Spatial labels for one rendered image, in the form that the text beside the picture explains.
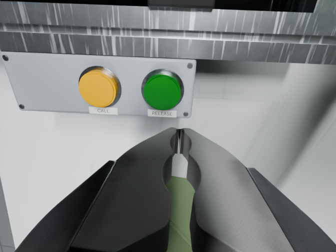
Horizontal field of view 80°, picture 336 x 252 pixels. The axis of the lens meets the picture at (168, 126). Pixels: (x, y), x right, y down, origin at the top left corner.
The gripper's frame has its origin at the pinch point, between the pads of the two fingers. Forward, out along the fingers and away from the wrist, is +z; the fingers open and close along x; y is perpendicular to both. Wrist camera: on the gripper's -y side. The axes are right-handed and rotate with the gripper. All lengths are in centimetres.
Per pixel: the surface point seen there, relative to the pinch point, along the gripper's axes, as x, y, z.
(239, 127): 11.6, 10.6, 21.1
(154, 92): -2.5, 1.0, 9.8
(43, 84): -15.2, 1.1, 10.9
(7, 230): -153, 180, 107
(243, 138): 12.7, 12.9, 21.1
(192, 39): 1.1, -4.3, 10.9
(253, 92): 12.4, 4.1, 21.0
